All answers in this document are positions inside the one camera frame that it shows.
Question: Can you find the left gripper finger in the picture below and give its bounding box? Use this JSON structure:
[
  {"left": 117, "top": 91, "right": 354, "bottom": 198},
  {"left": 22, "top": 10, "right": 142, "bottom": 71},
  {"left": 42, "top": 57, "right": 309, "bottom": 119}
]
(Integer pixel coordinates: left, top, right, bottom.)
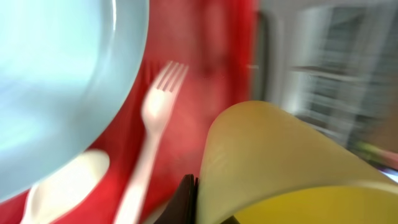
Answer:
[{"left": 154, "top": 174, "right": 198, "bottom": 224}]

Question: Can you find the yellow plastic cup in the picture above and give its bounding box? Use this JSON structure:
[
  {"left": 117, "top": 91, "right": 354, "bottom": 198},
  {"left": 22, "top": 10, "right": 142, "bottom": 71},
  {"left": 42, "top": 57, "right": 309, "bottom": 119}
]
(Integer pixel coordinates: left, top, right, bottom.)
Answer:
[{"left": 196, "top": 101, "right": 397, "bottom": 224}]

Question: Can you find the grey dishwasher rack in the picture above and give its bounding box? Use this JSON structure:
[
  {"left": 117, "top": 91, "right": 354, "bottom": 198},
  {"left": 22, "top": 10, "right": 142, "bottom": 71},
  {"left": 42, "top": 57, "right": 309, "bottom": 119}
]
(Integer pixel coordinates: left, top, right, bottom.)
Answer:
[{"left": 251, "top": 0, "right": 397, "bottom": 172}]

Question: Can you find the cream plastic fork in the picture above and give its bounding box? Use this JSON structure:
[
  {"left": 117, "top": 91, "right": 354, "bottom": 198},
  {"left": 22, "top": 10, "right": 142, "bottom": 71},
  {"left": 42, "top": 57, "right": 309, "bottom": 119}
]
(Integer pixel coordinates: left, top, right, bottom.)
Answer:
[{"left": 113, "top": 61, "right": 189, "bottom": 224}]

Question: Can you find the cream plastic spoon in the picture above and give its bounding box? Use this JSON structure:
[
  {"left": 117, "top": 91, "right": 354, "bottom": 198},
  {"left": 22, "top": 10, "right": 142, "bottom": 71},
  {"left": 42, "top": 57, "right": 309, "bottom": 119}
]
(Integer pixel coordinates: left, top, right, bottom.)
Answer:
[{"left": 21, "top": 149, "right": 110, "bottom": 224}]

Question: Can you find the red serving tray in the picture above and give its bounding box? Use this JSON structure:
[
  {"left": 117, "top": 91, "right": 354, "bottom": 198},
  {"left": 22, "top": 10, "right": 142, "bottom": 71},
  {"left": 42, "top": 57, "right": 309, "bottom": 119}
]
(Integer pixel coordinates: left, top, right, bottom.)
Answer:
[{"left": 1, "top": 1, "right": 255, "bottom": 223}]

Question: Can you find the light blue plate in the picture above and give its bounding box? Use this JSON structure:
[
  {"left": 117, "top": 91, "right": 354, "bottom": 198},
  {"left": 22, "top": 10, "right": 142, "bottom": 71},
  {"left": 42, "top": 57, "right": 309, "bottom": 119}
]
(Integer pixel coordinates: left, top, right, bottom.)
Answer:
[{"left": 1, "top": 0, "right": 149, "bottom": 201}]

